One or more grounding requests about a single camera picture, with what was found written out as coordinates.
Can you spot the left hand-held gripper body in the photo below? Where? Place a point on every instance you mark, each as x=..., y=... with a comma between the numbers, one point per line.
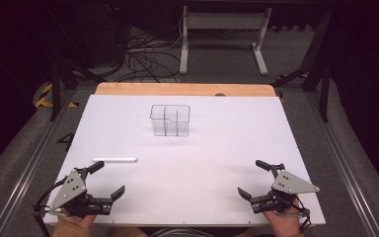
x=68, y=191

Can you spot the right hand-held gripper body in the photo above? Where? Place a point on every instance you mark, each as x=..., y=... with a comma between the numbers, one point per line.
x=289, y=185

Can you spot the white pen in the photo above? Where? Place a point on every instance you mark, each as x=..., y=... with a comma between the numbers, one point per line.
x=115, y=160

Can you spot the clear plastic divided container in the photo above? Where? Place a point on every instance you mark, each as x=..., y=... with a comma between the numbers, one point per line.
x=170, y=120

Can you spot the person's left hand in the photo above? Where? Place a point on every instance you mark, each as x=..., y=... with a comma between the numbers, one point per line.
x=79, y=221

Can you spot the person's right hand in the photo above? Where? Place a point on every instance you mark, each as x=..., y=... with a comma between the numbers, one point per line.
x=282, y=221

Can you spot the white board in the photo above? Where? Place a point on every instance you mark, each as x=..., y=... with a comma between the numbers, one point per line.
x=190, y=184

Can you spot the yellow black hazard tape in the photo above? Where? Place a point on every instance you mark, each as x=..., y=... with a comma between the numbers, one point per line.
x=44, y=95

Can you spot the black metal stand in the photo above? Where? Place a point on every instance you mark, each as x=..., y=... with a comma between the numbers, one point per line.
x=56, y=85
x=319, y=65

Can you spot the wooden table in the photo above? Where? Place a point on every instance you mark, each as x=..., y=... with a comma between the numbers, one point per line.
x=184, y=89

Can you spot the aluminium floor rail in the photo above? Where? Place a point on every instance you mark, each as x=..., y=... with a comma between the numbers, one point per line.
x=342, y=164
x=29, y=164

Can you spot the white metal desk frame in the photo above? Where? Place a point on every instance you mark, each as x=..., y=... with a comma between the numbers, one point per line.
x=223, y=21

